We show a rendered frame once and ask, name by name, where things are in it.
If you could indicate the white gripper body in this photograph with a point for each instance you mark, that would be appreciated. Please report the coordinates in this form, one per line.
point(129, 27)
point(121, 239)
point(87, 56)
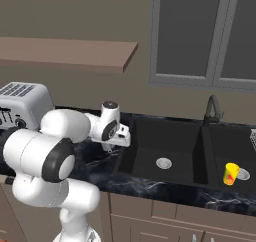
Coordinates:
point(122, 136)

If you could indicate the yellow measuring cup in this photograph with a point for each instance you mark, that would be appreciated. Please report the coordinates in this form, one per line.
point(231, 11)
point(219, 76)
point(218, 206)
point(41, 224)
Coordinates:
point(230, 173)

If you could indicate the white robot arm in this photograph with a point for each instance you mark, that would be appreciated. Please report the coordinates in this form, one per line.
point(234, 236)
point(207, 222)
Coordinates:
point(40, 152)

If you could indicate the silver sink drain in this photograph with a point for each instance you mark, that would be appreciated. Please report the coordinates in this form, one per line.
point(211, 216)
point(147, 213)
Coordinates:
point(163, 163)
point(244, 174)

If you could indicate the grey framed window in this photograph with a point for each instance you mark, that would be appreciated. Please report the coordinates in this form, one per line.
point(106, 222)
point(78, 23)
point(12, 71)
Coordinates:
point(203, 36)

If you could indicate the silver toaster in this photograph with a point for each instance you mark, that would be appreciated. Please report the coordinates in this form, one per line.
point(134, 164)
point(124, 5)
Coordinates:
point(23, 101)

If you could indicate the black double basin sink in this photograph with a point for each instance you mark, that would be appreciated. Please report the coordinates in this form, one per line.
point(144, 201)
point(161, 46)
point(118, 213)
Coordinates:
point(186, 152)

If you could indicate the thick brown wooden shelf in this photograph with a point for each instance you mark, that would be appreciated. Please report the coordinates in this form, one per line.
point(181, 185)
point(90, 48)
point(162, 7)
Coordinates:
point(66, 54)

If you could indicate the brown cupboard door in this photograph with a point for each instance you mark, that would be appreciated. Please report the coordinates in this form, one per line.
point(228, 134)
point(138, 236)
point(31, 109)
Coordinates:
point(230, 237)
point(153, 229)

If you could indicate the black sink tap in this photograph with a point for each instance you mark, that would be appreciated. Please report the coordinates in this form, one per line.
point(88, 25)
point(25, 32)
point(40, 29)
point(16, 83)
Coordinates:
point(212, 111)

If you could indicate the brown false drawer front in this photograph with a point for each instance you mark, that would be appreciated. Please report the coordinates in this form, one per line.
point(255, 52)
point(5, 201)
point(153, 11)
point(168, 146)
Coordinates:
point(186, 211)

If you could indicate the brown cupboard run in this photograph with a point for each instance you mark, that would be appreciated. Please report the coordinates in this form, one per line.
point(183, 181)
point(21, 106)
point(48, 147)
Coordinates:
point(8, 216)

